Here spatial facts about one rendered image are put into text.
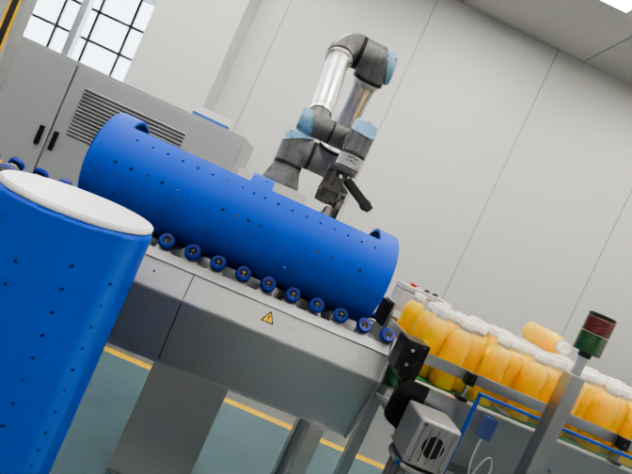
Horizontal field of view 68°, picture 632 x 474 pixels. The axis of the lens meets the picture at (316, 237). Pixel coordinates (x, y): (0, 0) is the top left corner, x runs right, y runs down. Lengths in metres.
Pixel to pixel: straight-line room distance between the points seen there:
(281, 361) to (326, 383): 0.15
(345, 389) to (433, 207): 3.09
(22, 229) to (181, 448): 1.29
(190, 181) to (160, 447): 1.09
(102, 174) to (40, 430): 0.63
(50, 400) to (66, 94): 2.52
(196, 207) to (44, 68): 2.23
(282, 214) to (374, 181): 2.98
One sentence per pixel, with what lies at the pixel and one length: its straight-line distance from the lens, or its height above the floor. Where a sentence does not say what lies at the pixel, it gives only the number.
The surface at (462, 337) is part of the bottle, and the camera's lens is 1.39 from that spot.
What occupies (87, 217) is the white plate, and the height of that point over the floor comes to 1.03.
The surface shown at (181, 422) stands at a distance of 1.96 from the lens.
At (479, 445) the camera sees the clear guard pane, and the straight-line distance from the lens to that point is 1.42.
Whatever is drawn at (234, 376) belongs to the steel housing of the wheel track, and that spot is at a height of 0.68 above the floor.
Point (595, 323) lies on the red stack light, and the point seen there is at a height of 1.23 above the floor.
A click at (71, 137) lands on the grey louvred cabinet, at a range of 3.25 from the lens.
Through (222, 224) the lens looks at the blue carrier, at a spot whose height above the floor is 1.07.
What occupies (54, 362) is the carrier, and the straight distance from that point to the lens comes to 0.96.
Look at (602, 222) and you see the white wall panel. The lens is 4.98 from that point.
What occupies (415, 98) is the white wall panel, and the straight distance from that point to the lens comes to 4.40.
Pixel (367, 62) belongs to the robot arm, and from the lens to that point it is 1.75.
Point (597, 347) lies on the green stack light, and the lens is 1.33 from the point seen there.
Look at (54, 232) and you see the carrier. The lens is 0.87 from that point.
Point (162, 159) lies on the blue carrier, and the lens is 1.32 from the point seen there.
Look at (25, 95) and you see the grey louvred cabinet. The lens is 3.41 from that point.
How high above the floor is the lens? 1.19
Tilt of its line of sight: 2 degrees down
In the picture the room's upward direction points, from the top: 24 degrees clockwise
